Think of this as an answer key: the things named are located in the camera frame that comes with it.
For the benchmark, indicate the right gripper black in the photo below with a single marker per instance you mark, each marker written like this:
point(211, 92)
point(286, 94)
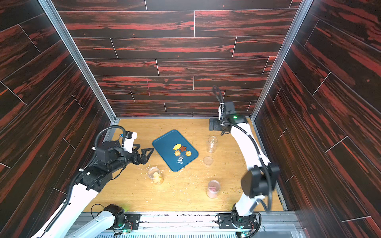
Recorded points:
point(218, 97)

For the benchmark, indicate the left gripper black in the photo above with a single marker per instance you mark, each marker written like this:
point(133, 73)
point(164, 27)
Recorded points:
point(143, 159)

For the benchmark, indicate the clear jar with yellow cookies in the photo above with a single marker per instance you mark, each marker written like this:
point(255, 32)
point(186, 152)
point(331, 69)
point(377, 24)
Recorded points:
point(155, 175)

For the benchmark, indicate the clear jar with star cookies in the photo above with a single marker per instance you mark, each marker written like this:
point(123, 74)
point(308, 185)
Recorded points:
point(212, 144)

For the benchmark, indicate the clear jar lid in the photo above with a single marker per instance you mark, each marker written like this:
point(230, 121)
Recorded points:
point(208, 161)

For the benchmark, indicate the yellow fish shaped cookie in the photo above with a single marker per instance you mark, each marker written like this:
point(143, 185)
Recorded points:
point(177, 146)

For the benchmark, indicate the orange round cookie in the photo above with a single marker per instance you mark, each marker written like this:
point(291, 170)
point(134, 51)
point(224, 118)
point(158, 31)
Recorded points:
point(188, 153)

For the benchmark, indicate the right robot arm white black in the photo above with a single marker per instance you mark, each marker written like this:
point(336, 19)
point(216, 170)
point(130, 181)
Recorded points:
point(260, 179)

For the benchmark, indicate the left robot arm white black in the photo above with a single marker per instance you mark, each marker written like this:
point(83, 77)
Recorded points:
point(85, 186)

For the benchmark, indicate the clear jar with pink cookies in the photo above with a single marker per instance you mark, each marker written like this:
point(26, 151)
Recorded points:
point(213, 189)

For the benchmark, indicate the teal plastic tray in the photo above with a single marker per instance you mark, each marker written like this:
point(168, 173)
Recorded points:
point(164, 146)

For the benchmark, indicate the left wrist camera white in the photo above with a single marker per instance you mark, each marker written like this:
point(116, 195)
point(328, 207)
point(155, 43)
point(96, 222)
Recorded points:
point(128, 141)

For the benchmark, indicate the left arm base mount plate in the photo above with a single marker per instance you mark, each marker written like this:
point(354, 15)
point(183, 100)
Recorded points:
point(128, 222)

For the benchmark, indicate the aluminium front rail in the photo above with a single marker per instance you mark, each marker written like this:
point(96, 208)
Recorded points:
point(185, 222)

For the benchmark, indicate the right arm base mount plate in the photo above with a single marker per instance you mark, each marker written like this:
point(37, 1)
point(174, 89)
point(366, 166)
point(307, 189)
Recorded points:
point(229, 221)

